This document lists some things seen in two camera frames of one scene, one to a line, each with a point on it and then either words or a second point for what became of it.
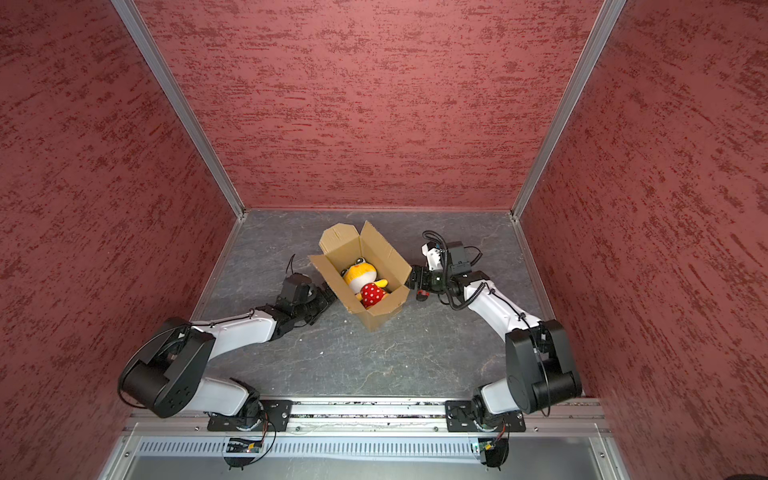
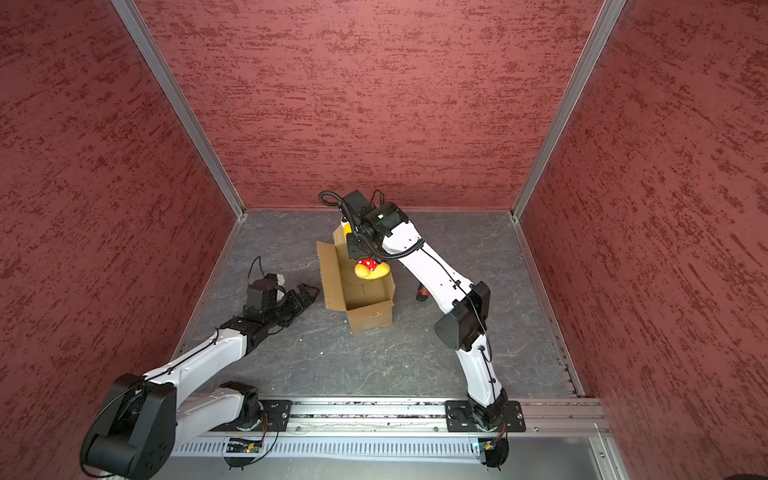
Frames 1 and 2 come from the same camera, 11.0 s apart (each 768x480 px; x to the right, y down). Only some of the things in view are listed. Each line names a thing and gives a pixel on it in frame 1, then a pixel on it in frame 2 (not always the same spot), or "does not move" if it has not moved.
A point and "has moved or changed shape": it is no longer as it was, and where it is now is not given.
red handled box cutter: x=422 y=295 does not move
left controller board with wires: x=240 y=451 does not move
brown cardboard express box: x=368 y=269 has moved or changed shape
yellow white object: x=361 y=277 -> x=366 y=268
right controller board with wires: x=494 y=450 does not move
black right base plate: x=461 y=416 does not move
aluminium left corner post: x=171 y=86 does not move
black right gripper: x=422 y=281 -> x=356 y=250
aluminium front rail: x=369 y=413 does not move
